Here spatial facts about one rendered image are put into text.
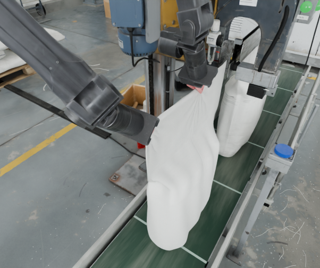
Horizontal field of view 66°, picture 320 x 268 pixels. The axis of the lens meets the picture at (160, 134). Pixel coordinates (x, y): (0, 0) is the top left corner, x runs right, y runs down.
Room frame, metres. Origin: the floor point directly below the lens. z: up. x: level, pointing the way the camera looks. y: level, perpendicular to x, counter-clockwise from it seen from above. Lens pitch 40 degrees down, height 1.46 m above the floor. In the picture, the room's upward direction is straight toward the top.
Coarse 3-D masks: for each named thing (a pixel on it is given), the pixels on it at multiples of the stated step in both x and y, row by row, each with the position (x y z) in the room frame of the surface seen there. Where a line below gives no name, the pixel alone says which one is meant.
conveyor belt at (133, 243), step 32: (288, 96) 1.75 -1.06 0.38; (256, 128) 1.33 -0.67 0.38; (224, 160) 1.03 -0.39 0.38; (256, 160) 1.03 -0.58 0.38; (224, 192) 0.79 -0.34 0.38; (128, 224) 0.61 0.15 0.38; (224, 224) 0.61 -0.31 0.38; (128, 256) 0.46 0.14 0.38; (160, 256) 0.46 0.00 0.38; (192, 256) 0.46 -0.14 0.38
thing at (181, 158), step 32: (224, 64) 0.85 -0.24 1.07; (192, 96) 0.64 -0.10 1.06; (160, 128) 0.52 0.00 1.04; (192, 128) 0.66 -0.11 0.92; (160, 160) 0.52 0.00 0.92; (192, 160) 0.59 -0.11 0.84; (160, 192) 0.50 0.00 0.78; (192, 192) 0.52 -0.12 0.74; (160, 224) 0.47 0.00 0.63; (192, 224) 0.56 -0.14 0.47
